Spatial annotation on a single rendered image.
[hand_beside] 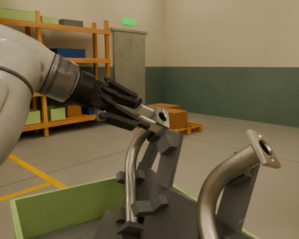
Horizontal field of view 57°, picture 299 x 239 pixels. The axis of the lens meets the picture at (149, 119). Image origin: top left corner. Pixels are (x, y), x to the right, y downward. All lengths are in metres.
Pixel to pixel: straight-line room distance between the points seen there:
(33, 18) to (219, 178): 5.07
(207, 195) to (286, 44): 6.22
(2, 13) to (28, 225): 4.57
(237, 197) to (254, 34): 6.47
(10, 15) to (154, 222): 4.83
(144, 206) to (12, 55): 0.38
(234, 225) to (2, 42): 0.49
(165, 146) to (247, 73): 6.35
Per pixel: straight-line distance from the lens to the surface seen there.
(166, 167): 0.59
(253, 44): 6.86
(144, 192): 0.71
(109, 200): 0.88
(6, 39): 0.57
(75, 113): 5.75
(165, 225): 0.60
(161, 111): 0.69
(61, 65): 0.58
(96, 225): 0.86
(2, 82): 0.49
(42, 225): 0.85
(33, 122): 5.36
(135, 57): 7.32
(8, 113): 0.48
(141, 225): 0.65
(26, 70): 0.54
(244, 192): 0.47
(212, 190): 0.45
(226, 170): 0.43
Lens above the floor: 1.30
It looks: 11 degrees down
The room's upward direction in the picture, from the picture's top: straight up
